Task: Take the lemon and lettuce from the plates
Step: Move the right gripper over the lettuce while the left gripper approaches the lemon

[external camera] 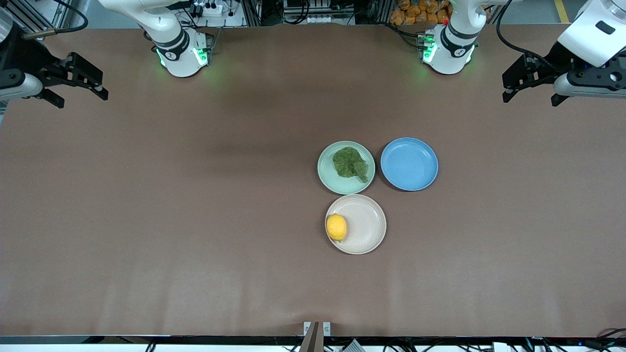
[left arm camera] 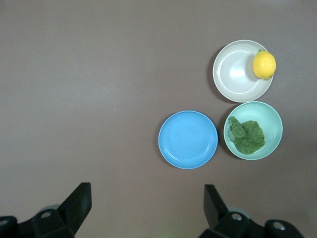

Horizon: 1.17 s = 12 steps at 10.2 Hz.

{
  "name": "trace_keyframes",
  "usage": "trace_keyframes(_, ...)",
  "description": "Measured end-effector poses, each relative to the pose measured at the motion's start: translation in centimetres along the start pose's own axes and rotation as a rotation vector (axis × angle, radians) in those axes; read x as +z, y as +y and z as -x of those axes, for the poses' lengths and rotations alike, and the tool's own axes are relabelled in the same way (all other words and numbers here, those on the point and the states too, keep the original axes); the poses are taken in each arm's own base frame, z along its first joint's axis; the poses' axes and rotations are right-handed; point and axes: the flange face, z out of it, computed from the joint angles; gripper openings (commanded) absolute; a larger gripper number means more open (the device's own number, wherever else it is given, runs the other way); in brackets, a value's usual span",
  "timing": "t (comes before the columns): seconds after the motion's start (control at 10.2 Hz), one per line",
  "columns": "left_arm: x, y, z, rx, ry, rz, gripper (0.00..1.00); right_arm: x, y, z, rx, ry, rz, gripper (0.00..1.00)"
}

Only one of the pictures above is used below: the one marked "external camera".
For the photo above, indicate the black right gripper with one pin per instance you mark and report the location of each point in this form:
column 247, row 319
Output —
column 20, row 54

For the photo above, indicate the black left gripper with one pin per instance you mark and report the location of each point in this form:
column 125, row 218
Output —
column 558, row 59

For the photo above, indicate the green lettuce leaf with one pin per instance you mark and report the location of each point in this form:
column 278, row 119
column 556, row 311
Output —
column 348, row 163

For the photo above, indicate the yellow lemon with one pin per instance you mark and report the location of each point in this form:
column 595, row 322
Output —
column 336, row 227

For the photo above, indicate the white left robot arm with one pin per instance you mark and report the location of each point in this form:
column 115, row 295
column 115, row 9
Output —
column 450, row 49

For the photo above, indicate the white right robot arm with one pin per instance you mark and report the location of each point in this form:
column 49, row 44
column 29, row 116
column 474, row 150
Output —
column 178, row 46

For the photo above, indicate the bag of orange items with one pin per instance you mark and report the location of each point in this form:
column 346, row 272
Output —
column 415, row 12

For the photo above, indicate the blue plate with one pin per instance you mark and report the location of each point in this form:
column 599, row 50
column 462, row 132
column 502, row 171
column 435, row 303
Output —
column 409, row 164

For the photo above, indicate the white power strip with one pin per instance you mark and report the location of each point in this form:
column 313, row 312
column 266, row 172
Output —
column 208, row 10

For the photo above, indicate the brown table cover sheet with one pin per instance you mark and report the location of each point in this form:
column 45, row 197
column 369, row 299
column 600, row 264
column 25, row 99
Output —
column 195, row 220

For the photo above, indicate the beige plate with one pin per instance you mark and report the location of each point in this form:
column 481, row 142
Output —
column 364, row 225

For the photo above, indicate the light green plate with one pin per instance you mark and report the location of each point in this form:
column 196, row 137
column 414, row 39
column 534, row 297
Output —
column 332, row 183

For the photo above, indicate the background electronics rack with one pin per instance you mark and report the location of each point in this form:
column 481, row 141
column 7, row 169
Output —
column 318, row 10

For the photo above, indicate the aluminium frame rail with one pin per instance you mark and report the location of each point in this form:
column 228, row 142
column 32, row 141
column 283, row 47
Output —
column 34, row 17

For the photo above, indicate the metal bracket with post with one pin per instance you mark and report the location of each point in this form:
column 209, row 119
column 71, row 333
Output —
column 313, row 335

